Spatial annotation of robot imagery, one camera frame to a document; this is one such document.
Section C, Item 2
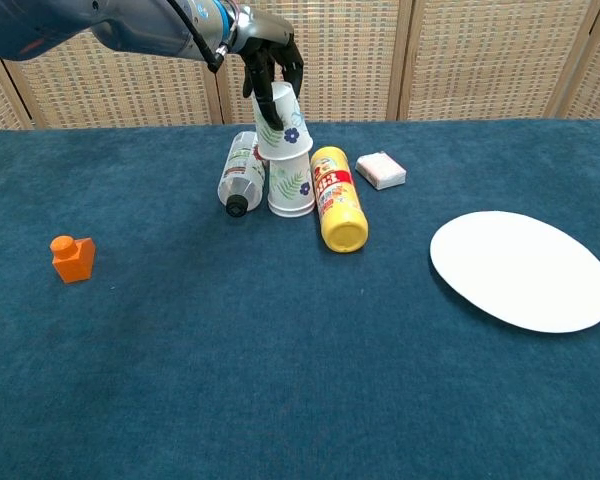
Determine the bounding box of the blue table cloth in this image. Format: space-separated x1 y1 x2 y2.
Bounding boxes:
0 118 600 480

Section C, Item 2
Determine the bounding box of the orange toy block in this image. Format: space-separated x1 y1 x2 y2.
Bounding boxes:
49 235 97 285

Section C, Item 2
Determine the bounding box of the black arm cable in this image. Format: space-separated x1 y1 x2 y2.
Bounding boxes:
167 0 229 74

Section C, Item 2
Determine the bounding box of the clear bottle black cap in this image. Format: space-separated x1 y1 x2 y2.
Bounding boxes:
216 130 269 218

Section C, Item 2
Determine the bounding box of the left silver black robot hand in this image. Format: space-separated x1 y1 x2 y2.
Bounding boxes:
228 4 305 132

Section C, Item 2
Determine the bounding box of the pink white tissue pack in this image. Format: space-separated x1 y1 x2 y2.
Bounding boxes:
354 152 408 192

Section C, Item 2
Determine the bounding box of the white floral paper cup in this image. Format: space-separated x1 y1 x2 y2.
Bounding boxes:
251 82 314 161
267 149 316 211
268 202 316 219

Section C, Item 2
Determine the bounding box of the white paper plate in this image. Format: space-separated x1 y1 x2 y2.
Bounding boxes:
429 210 600 335

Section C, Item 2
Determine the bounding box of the yellow plastic bottle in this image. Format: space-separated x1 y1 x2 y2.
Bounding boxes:
309 145 370 253

